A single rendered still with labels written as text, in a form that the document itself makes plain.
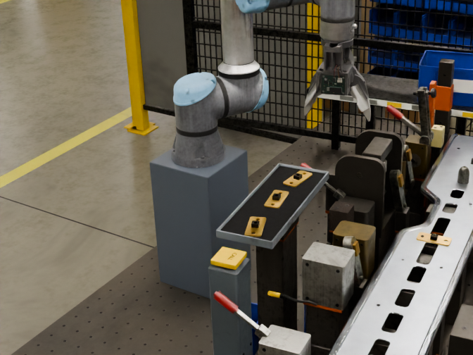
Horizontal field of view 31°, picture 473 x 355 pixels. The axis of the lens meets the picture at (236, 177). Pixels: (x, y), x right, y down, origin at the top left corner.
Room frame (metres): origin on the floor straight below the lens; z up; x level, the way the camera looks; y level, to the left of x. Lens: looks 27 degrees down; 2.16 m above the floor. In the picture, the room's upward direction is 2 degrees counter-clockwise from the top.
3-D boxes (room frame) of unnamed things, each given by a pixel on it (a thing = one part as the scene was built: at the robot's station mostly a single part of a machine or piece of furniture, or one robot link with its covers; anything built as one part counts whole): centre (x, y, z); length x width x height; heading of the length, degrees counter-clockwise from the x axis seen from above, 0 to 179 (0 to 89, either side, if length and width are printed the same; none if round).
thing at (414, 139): (2.37, -0.54, 0.87); 0.10 x 0.07 x 0.35; 64
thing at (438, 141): (2.42, -0.62, 0.88); 0.04 x 0.04 x 0.37; 64
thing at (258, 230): (1.70, -0.04, 1.17); 0.08 x 0.04 x 0.01; 169
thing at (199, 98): (2.21, 0.10, 1.27); 0.13 x 0.12 x 0.14; 117
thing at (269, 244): (1.81, -0.09, 1.16); 0.37 x 0.14 x 0.02; 154
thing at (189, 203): (2.21, 0.10, 0.90); 0.20 x 0.20 x 0.40; 56
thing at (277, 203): (1.82, -0.09, 1.17); 0.08 x 0.04 x 0.01; 159
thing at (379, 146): (2.05, -0.35, 0.95); 0.18 x 0.13 x 0.49; 154
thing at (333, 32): (1.83, -0.24, 1.57); 0.08 x 0.08 x 0.05
